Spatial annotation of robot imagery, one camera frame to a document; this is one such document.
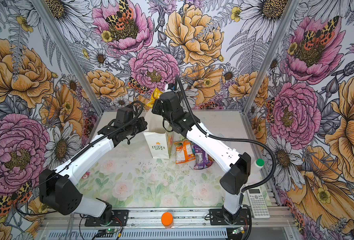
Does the yellow snack packet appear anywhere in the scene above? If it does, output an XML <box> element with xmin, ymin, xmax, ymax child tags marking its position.
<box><xmin>146</xmin><ymin>88</ymin><xmax>163</xmax><ymax>108</ymax></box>

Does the white paper bag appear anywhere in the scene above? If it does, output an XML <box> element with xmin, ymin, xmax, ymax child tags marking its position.
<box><xmin>143</xmin><ymin>110</ymin><xmax>174</xmax><ymax>159</ymax></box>

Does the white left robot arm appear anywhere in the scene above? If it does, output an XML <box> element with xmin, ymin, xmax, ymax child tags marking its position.
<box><xmin>38</xmin><ymin>104</ymin><xmax>147</xmax><ymax>224</ymax></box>

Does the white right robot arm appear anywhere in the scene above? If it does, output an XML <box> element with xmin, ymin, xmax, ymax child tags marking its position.
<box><xmin>152</xmin><ymin>92</ymin><xmax>251</xmax><ymax>225</ymax></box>

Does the orange snack packet left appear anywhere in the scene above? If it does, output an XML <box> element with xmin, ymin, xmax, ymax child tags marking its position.
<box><xmin>174</xmin><ymin>140</ymin><xmax>196</xmax><ymax>164</ymax></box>

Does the purple Fox's berries packet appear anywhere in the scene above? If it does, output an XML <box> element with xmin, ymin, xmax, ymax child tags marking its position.
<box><xmin>193</xmin><ymin>144</ymin><xmax>214</xmax><ymax>170</ymax></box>

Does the orange round button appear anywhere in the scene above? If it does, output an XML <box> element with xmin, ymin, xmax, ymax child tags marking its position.
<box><xmin>161</xmin><ymin>212</ymin><xmax>174</xmax><ymax>228</ymax></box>

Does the green capped white bottle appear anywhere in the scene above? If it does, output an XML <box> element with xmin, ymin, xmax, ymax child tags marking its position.
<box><xmin>251</xmin><ymin>159</ymin><xmax>265</xmax><ymax>175</ymax></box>

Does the white calculator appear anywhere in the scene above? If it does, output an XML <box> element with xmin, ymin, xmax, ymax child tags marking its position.
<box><xmin>247</xmin><ymin>188</ymin><xmax>270</xmax><ymax>219</ymax></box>

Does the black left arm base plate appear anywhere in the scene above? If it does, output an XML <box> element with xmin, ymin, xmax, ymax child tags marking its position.
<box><xmin>84</xmin><ymin>210</ymin><xmax>129</xmax><ymax>227</ymax></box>

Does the black corrugated right cable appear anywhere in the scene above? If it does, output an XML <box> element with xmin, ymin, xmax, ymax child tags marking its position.
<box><xmin>174</xmin><ymin>74</ymin><xmax>277</xmax><ymax>193</ymax></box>

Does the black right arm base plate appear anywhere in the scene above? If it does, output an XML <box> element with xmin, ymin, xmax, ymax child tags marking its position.
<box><xmin>209</xmin><ymin>207</ymin><xmax>252</xmax><ymax>226</ymax></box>

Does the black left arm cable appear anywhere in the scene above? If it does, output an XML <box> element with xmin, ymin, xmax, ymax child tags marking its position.
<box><xmin>13</xmin><ymin>100</ymin><xmax>145</xmax><ymax>217</ymax></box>

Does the aluminium left corner post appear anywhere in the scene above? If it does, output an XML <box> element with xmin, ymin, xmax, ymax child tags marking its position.
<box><xmin>32</xmin><ymin>1</ymin><xmax>104</xmax><ymax>116</ymax></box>

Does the aluminium corner post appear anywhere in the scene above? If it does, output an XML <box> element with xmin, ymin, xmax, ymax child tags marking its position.
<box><xmin>32</xmin><ymin>1</ymin><xmax>104</xmax><ymax>116</ymax></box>
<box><xmin>243</xmin><ymin>0</ymin><xmax>300</xmax><ymax>115</ymax></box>

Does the aluminium right corner post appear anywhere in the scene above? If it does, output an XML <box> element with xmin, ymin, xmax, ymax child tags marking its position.
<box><xmin>243</xmin><ymin>0</ymin><xmax>300</xmax><ymax>115</ymax></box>

